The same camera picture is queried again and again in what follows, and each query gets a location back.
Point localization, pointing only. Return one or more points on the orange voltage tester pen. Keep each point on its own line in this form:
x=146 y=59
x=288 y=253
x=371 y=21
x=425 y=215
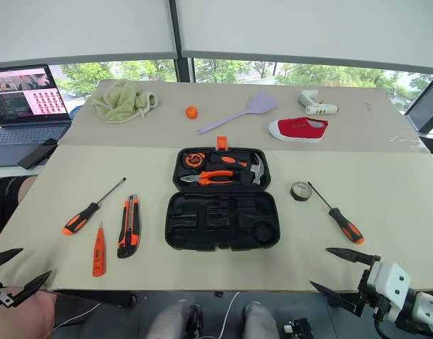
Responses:
x=99 y=254

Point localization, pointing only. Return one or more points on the red canvas shoe white sole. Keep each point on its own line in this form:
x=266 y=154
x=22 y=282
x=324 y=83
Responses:
x=295 y=130

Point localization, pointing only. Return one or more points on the dark window frame post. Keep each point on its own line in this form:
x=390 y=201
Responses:
x=182 y=42

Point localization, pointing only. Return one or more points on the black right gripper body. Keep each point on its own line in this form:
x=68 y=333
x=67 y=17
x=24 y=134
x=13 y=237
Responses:
x=363 y=296

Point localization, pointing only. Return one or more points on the black electrical tape roll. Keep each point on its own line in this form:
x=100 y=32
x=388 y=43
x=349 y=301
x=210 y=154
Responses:
x=298 y=196

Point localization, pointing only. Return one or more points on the green crumpled towel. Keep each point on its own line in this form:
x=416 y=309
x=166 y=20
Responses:
x=120 y=102

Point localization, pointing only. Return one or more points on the open laptop computer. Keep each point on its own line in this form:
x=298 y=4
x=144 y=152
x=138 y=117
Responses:
x=22 y=95

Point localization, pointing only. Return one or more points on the seated person in black clothes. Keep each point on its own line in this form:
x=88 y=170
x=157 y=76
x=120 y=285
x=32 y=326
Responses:
x=6 y=197

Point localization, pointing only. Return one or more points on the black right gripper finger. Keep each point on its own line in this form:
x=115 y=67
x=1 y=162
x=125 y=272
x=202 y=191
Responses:
x=354 y=255
x=338 y=298

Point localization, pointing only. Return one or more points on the small orange fruit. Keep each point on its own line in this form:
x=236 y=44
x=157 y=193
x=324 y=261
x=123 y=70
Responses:
x=191 y=112

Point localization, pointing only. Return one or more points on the orange black tape measure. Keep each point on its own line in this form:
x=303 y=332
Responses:
x=194 y=158

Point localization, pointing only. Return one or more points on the black smartphone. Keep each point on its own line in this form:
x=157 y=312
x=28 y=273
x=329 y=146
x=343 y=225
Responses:
x=37 y=153

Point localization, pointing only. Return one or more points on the grey rounded shape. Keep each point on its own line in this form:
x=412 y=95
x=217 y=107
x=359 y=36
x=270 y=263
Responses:
x=170 y=321
x=260 y=321

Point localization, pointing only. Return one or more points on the wide white roller blind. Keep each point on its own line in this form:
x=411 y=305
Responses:
x=308 y=28

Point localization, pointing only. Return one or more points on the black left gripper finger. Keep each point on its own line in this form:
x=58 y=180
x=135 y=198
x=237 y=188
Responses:
x=30 y=287
x=6 y=255

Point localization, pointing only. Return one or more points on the dark monitor screen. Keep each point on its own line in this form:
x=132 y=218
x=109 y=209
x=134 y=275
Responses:
x=426 y=106

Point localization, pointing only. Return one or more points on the black plastic tool case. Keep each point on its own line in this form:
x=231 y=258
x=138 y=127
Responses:
x=221 y=226

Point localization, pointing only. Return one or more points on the black device with white plug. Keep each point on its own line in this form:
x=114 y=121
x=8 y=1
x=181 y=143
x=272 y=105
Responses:
x=301 y=328

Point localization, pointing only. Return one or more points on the orange black utility knife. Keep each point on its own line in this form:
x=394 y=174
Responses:
x=128 y=229

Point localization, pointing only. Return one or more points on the white glue gun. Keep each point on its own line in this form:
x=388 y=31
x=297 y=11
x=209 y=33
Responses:
x=316 y=107

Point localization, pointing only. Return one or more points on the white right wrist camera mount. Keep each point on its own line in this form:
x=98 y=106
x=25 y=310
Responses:
x=392 y=280

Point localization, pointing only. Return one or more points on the black table frame bar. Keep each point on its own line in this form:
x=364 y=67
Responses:
x=103 y=299

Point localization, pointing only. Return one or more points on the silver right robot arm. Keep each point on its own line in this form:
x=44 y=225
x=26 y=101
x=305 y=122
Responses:
x=429 y=310

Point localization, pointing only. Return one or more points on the skin coloured rounded shape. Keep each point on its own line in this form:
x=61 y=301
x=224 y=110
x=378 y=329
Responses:
x=22 y=318

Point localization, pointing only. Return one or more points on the purple silicone spatula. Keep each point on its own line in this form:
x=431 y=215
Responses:
x=260 y=104

